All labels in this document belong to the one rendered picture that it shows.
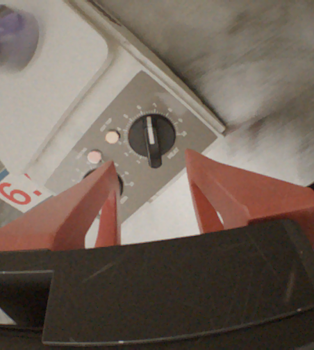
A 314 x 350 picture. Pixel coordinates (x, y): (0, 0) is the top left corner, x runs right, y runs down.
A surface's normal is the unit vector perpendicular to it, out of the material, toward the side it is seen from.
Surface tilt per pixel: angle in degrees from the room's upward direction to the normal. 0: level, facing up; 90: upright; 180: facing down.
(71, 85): 0
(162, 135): 30
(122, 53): 0
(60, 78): 0
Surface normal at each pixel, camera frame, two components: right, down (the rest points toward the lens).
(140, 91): 0.07, 0.57
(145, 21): -0.31, 0.22
